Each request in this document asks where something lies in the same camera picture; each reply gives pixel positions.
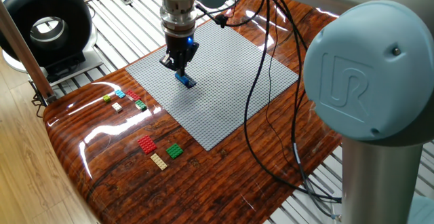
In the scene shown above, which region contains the green square Lego plate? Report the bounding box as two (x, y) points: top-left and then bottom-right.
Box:
(165, 143), (184, 160)

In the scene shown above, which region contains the black Lego plate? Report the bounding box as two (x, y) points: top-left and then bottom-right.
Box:
(182, 73), (197, 90)

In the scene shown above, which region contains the brown wooden pole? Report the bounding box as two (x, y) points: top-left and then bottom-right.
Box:
(0, 0), (58, 105)

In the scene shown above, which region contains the black wire tangle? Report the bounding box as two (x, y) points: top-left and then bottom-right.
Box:
(31, 80), (48, 118)

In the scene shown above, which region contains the tan Lego plate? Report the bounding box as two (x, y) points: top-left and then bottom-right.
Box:
(150, 153), (168, 171)

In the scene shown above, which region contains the black ring shaped device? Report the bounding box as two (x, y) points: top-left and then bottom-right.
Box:
(0, 0), (104, 84)

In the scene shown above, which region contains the wood pattern table mat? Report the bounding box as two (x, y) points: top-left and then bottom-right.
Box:
(43, 0), (342, 224)

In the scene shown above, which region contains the black cable with silver connector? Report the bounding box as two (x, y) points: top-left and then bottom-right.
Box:
(271, 0), (342, 220)

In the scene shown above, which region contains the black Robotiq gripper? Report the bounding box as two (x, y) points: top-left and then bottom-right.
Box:
(159, 33), (200, 77)

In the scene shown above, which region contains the grey Lego baseplate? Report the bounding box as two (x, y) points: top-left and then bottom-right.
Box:
(125, 20), (300, 152)

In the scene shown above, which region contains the red wide Lego plate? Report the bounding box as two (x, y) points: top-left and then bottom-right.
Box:
(137, 135), (158, 155)

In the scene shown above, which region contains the black cable with plug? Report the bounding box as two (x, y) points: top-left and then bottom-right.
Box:
(195, 0), (342, 204)

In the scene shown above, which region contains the red long Lego brick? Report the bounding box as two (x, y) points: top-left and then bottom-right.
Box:
(125, 90), (142, 102)

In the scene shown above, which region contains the thin dark cable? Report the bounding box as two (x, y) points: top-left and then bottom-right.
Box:
(264, 0), (301, 170)

